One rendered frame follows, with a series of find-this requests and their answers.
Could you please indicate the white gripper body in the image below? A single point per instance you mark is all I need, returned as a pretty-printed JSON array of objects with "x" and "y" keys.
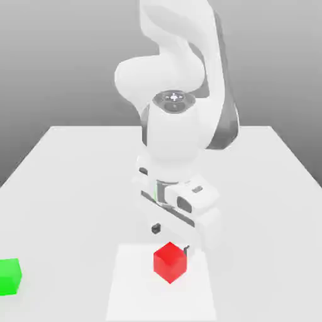
[{"x": 176, "y": 221}]

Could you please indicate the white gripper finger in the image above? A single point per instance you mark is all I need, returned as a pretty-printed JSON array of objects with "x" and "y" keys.
[
  {"x": 156, "y": 228},
  {"x": 186, "y": 249}
]

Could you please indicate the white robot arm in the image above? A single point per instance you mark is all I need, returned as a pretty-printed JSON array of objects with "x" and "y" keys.
[{"x": 173, "y": 135}]

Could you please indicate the small red cube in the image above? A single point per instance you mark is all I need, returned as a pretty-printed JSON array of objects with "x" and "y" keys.
[{"x": 169, "y": 261}]

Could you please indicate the small green cube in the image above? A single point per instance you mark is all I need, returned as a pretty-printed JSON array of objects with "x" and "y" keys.
[{"x": 8, "y": 276}]

